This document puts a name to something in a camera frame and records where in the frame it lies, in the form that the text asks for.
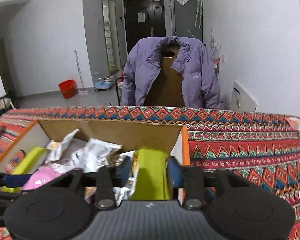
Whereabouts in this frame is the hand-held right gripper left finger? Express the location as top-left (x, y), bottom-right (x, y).
top-left (49, 156), bottom-right (132, 209)

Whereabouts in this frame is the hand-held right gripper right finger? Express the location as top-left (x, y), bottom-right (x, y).
top-left (168, 156), bottom-right (253, 209)

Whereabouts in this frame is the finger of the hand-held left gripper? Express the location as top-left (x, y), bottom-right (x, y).
top-left (0, 189), bottom-right (29, 205)
top-left (0, 169), bottom-right (32, 188)

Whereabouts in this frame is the lime green snack packet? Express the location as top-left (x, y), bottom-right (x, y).
top-left (134, 148), bottom-right (172, 201)
top-left (5, 147), bottom-right (49, 193)

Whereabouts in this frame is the pink snack packet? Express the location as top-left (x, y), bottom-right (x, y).
top-left (21, 166), bottom-right (72, 191)

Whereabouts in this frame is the pile of assorted snack packets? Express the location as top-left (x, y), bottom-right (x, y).
top-left (44, 129), bottom-right (138, 205)

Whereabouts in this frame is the red cardboard box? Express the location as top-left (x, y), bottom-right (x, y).
top-left (0, 119), bottom-right (191, 205)

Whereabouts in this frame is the brown chair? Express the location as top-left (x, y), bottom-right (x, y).
top-left (145, 44), bottom-right (186, 107)

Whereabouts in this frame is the clear plastic water bottle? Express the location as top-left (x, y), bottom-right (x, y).
top-left (94, 72), bottom-right (103, 89)

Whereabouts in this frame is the red bucket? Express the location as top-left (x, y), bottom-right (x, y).
top-left (59, 79), bottom-right (78, 99)

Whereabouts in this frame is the purple puffer jacket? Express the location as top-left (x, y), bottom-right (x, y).
top-left (121, 36), bottom-right (222, 109)

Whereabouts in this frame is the white mop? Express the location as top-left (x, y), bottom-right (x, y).
top-left (74, 51), bottom-right (88, 96)

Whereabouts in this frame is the black entrance door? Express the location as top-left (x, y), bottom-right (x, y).
top-left (123, 0), bottom-right (166, 55)

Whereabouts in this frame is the grey refrigerator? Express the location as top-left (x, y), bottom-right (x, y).
top-left (170, 0), bottom-right (203, 39)

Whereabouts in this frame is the clear folded umbrella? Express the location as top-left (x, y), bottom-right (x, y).
top-left (194, 0), bottom-right (204, 28)

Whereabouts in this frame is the white wall heater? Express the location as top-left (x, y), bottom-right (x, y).
top-left (231, 81), bottom-right (258, 112)

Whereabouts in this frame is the pink wall decoration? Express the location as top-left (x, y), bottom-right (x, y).
top-left (210, 29), bottom-right (221, 75)

